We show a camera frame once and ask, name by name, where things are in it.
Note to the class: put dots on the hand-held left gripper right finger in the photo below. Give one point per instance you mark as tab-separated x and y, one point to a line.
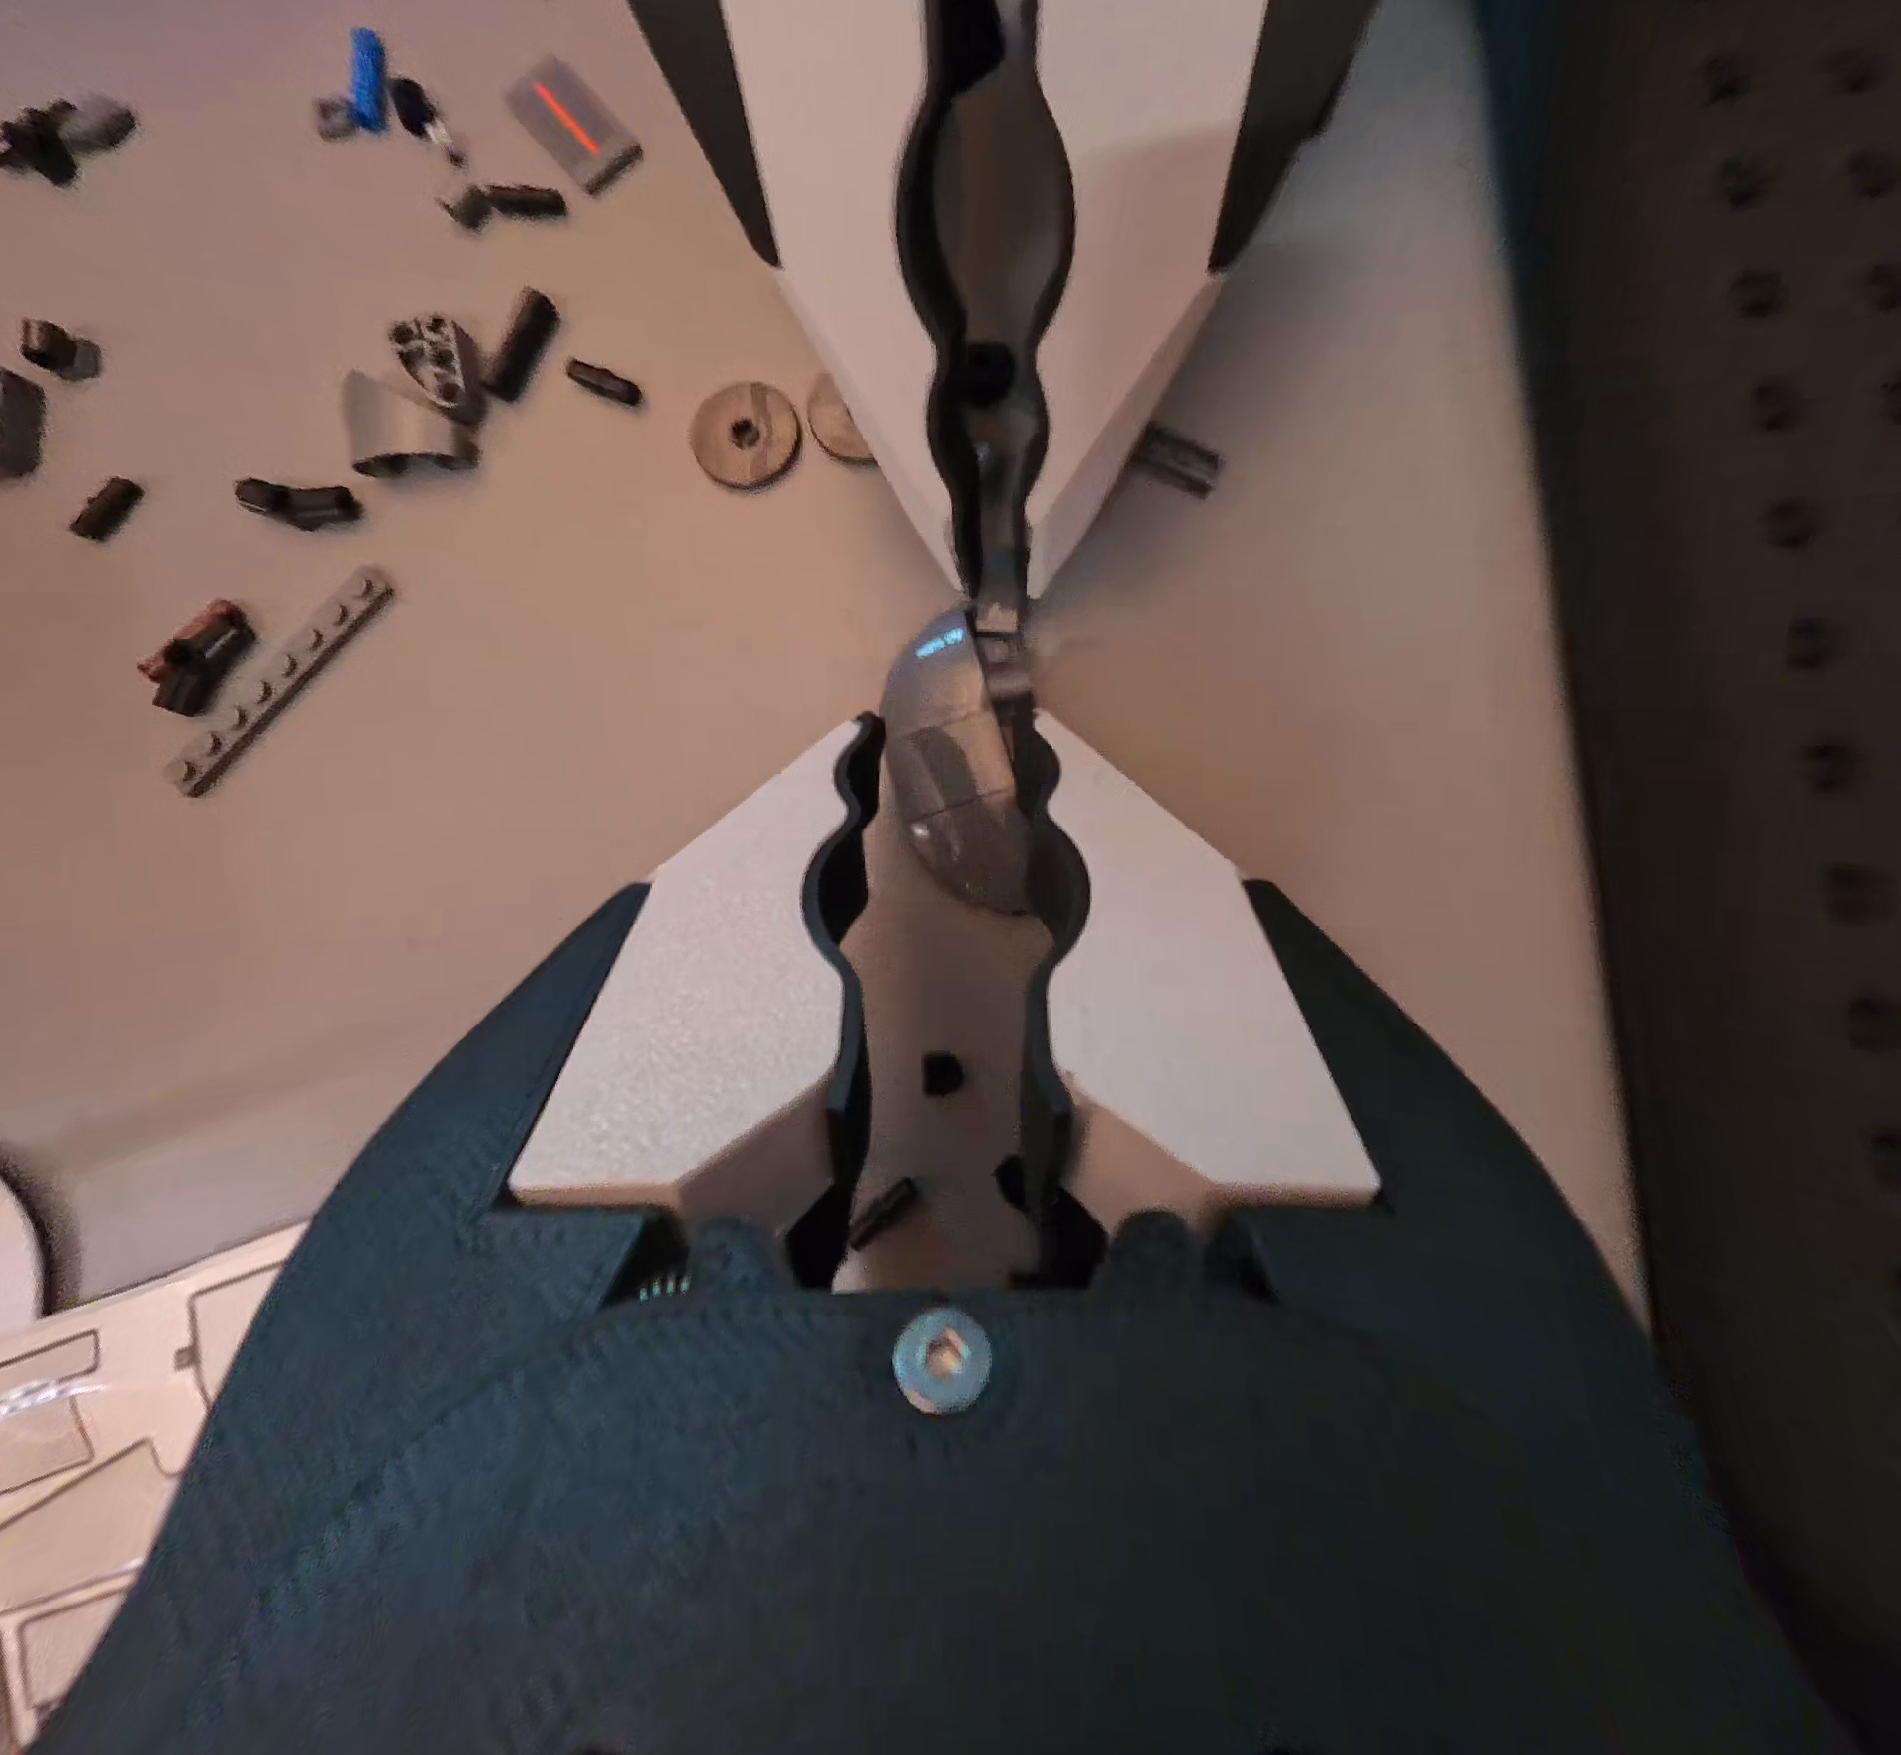
1203	1042

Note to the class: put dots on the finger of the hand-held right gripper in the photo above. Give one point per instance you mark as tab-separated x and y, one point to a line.
1160	152
817	152

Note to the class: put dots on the long grey studded lego plate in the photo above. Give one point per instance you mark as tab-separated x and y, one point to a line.
281	677

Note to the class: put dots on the dark grey domed lego assembly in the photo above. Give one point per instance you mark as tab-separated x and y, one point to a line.
943	775

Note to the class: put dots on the black angled lego connector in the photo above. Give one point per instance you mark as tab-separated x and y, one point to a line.
298	501

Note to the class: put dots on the small black lego piece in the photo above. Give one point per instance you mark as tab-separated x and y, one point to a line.
940	1073

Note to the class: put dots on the blue lego pin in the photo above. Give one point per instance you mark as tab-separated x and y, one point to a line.
366	77

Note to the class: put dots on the grey lego tile red stripe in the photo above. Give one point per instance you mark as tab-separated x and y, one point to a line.
573	121

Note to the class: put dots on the black lego tube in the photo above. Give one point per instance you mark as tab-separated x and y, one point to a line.
522	342

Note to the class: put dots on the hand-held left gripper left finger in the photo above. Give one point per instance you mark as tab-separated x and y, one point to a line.
683	1042

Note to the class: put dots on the sticker sheet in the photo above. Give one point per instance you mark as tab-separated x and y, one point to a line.
89	1414

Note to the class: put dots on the black and red lego connector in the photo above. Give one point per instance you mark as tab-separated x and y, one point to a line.
201	655

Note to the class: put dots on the short black lego connector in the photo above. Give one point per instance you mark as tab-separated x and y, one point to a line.
107	508

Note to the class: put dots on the light grey curved lego panel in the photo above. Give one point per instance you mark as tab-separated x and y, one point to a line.
395	433

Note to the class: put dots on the small grey lego block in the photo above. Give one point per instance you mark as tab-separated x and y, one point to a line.
334	120

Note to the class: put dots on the dark grey lego plate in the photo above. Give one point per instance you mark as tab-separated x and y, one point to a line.
1182	460

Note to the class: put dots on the round grey lego disc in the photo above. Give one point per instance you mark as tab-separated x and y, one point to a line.
836	419
747	432

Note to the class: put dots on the dark blue and white lego piece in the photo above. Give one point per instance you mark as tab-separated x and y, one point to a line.
422	113

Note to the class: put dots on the grey triangular lego liftarm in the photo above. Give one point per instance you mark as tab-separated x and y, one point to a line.
439	361

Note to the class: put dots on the dark grey lego beam block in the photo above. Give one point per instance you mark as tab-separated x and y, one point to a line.
15	419

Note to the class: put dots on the black lego cross connector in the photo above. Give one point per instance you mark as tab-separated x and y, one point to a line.
37	145

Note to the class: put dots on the black lego pin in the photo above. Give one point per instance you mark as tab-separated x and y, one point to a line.
604	382
522	200
883	1210

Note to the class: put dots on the grey lego pin connector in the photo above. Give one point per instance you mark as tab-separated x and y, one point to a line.
101	121

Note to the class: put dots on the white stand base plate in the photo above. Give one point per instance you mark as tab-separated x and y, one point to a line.
13	1250

